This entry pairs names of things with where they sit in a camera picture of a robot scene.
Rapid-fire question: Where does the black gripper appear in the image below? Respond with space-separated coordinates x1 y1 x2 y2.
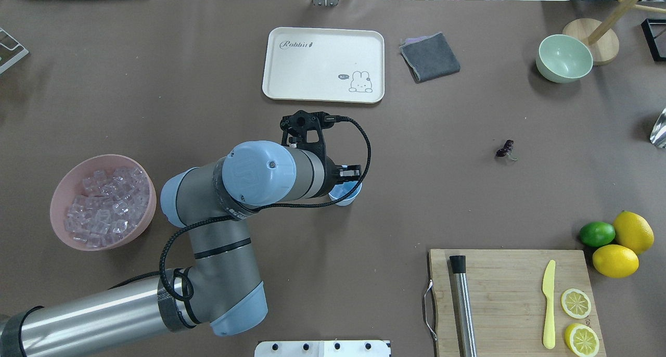
322 156 361 196

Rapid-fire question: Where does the steel ice scoop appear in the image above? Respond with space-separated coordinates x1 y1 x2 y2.
649 108 666 149

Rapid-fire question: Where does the steel muddler black tip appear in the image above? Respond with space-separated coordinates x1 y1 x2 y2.
449 255 478 356

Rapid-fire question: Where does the wooden glass drying stand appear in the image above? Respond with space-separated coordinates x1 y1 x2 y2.
562 0 664 66

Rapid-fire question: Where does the lemon slice upper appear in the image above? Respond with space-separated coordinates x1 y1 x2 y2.
560 288 592 320

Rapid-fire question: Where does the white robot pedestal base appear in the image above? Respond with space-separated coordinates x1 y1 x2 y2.
254 340 392 356

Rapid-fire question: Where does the pink bowl of ice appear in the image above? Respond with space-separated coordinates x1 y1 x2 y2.
50 155 157 252

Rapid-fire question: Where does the dark cherries pair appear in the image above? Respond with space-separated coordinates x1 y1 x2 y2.
495 139 518 162

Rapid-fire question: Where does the light blue plastic cup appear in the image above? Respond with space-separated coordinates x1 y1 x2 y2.
328 181 363 206

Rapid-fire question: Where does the yellow lemon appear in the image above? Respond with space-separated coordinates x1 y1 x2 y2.
613 211 655 255
592 244 639 278

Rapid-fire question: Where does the cream rabbit serving tray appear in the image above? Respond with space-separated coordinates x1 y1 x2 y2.
262 27 385 104

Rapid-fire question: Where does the grey folded cloth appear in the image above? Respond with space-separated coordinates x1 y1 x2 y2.
400 32 461 83

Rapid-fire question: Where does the yellow lemon far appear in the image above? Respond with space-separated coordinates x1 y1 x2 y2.
613 211 655 255

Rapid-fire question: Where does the mint green bowl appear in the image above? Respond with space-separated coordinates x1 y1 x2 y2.
535 34 593 83

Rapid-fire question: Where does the lemon slice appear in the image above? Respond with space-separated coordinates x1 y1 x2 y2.
560 288 592 320
564 323 601 356

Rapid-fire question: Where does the white cup rack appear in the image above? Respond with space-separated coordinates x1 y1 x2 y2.
0 28 30 74

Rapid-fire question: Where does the yellow plastic knife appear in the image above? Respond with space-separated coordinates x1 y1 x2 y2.
542 260 556 350

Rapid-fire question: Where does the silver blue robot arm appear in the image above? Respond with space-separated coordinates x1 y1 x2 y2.
2 141 367 356

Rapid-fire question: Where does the green lime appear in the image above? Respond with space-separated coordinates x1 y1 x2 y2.
579 221 616 248

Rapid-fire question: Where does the wooden cutting board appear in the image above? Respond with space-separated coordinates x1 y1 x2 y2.
428 249 594 356

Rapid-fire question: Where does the lemon slice lower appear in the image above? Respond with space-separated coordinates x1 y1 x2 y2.
564 323 601 356

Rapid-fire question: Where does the yellow lemon near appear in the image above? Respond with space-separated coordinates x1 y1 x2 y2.
592 244 639 278

